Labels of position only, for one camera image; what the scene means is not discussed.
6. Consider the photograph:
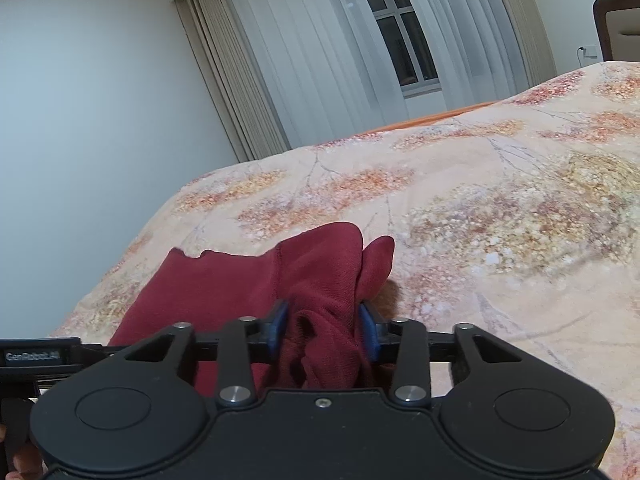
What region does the white sheer curtain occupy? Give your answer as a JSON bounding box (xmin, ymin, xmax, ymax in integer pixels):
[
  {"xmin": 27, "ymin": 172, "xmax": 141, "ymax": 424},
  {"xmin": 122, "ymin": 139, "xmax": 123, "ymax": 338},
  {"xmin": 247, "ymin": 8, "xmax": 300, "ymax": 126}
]
[
  {"xmin": 389, "ymin": 0, "xmax": 532, "ymax": 117},
  {"xmin": 214, "ymin": 0, "xmax": 407, "ymax": 145}
]

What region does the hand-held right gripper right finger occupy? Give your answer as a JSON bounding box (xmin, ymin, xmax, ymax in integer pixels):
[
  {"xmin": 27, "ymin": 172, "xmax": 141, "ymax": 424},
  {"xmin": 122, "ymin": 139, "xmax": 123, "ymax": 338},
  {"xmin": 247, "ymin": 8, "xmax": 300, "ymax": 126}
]
[{"xmin": 357, "ymin": 302, "xmax": 525, "ymax": 407}]

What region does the brown padded headboard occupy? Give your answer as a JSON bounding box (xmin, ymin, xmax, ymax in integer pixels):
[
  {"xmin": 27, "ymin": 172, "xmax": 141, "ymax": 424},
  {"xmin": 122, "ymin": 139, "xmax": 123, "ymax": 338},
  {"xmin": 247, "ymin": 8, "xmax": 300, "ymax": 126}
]
[{"xmin": 592, "ymin": 0, "xmax": 640, "ymax": 64}]

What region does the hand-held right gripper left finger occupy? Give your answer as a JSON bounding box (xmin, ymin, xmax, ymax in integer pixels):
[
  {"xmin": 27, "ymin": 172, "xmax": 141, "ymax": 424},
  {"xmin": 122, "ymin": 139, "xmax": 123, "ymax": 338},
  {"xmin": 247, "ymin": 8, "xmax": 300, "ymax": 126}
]
[{"xmin": 122, "ymin": 300, "xmax": 292, "ymax": 407}]

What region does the orange bed sheet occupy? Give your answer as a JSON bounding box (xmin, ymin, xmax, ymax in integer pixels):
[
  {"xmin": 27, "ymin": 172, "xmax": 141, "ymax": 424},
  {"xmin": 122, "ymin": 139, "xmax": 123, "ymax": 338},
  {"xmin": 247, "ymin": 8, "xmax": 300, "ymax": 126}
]
[{"xmin": 357, "ymin": 101, "xmax": 497, "ymax": 135}]

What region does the beige drape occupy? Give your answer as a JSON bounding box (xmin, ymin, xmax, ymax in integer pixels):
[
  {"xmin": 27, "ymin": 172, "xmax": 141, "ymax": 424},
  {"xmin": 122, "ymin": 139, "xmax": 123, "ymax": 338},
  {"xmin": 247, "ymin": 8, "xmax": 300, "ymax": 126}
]
[
  {"xmin": 487, "ymin": 0, "xmax": 559, "ymax": 88},
  {"xmin": 174, "ymin": 0, "xmax": 293, "ymax": 163}
]

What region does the window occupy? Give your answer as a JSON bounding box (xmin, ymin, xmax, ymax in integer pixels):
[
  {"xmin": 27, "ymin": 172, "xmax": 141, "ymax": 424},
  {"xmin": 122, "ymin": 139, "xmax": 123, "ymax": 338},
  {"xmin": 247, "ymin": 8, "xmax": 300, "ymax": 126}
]
[{"xmin": 347, "ymin": 0, "xmax": 443, "ymax": 98}]

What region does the floral blanket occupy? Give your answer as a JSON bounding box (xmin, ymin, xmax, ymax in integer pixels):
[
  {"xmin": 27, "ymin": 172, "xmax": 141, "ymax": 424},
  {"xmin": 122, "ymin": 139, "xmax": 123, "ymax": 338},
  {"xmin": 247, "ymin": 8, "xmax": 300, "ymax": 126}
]
[{"xmin": 47, "ymin": 61, "xmax": 640, "ymax": 476}]

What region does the person's left hand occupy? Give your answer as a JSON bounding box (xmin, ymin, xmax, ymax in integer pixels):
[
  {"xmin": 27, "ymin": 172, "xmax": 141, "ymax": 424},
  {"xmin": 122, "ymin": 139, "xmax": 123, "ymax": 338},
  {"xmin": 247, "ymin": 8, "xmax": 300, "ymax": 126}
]
[{"xmin": 0, "ymin": 424, "xmax": 45, "ymax": 477}]

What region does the dark red garment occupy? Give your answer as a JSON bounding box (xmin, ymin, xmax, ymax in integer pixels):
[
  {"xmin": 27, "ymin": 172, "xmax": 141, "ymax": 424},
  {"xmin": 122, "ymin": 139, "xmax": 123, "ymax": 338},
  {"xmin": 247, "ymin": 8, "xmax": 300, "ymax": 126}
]
[{"xmin": 107, "ymin": 221, "xmax": 397, "ymax": 397}]

